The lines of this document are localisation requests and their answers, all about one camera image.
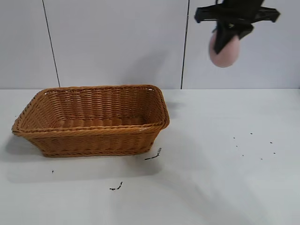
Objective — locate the pink peach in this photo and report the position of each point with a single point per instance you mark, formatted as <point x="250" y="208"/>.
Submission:
<point x="225" y="59"/>

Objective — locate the brown woven wicker basket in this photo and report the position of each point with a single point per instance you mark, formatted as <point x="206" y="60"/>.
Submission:
<point x="93" y="140"/>

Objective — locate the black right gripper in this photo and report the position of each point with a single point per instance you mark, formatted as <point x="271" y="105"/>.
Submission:
<point x="236" y="12"/>

